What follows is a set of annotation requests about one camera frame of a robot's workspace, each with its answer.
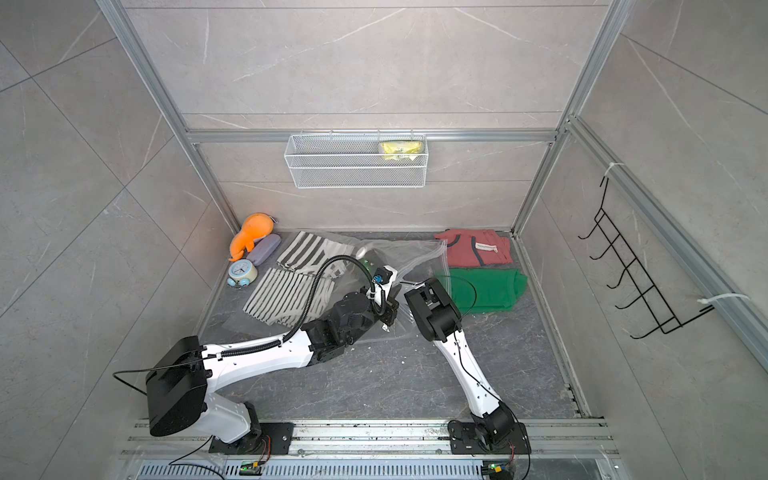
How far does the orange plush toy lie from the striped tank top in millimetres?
122

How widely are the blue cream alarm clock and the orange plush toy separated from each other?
6cm

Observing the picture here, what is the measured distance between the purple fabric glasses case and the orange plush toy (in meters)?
0.01

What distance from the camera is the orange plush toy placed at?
1.13 m

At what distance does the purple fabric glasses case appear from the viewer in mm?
1102

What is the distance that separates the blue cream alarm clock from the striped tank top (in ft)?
0.31

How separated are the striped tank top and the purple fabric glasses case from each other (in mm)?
53

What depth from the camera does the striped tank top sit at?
1.09 m

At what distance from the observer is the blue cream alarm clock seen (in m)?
1.03

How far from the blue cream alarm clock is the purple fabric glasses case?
0.09ft
